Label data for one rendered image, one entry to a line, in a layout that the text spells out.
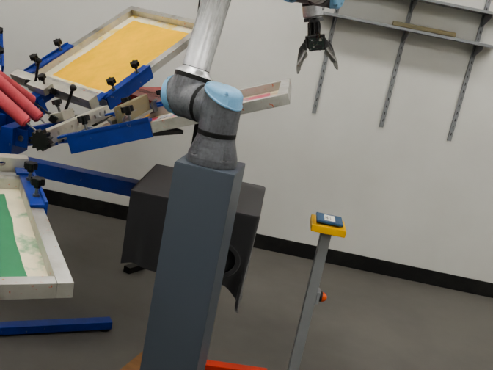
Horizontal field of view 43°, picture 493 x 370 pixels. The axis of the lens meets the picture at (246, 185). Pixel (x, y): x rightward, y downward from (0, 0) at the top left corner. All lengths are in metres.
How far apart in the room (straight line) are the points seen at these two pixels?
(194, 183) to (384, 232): 3.01
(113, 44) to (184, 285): 1.86
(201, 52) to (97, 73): 1.41
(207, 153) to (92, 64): 1.63
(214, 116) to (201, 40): 0.24
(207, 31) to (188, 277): 0.73
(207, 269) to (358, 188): 2.80
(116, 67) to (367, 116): 1.94
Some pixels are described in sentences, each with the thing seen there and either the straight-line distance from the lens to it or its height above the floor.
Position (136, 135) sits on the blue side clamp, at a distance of 2.18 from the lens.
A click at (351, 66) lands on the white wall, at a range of 4.41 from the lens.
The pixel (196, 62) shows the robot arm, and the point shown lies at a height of 1.48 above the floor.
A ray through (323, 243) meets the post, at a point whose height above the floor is 0.87.
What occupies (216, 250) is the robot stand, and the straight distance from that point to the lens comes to 1.85.
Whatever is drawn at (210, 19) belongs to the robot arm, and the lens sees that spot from 1.90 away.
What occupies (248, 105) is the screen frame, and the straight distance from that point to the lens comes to 2.11.
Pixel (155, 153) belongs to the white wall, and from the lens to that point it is 4.59.
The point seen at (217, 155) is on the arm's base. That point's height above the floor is 1.24.
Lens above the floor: 1.64
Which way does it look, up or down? 15 degrees down
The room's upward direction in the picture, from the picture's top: 11 degrees clockwise
